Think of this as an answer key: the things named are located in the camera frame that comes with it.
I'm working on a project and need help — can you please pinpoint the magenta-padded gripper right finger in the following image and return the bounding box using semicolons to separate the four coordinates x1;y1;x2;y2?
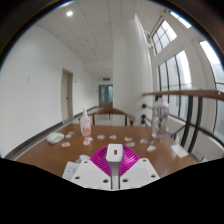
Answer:
114;145;161;191

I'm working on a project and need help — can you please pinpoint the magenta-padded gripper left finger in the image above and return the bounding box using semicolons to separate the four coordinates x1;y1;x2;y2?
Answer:
70;145;116;191

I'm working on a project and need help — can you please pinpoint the white charger block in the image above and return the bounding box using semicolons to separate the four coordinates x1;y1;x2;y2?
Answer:
105;143;125;165

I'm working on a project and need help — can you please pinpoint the white paper card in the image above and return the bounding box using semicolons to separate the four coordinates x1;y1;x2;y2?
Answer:
170;144;190;159

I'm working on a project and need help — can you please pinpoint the white bottle with orange label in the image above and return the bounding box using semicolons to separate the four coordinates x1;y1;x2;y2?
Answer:
79;108;92;137

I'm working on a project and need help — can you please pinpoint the white computer mouse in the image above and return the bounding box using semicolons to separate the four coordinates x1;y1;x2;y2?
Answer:
46;132;65;145

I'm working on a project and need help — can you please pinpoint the clear plastic drink bottle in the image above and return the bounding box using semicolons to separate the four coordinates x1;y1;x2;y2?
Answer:
151;97;170;140

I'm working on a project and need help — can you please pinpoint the brown wooden chair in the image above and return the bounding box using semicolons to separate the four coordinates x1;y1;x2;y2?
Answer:
78;107;136;127

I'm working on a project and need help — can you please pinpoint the beige side door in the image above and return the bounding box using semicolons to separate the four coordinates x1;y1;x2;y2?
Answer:
60;68;75;125

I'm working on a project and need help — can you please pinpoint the glass double door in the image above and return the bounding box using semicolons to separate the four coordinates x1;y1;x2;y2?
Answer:
98;84;114;108

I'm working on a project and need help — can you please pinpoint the wooden handrail with black posts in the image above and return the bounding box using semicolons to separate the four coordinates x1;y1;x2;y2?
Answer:
141;88;224;162

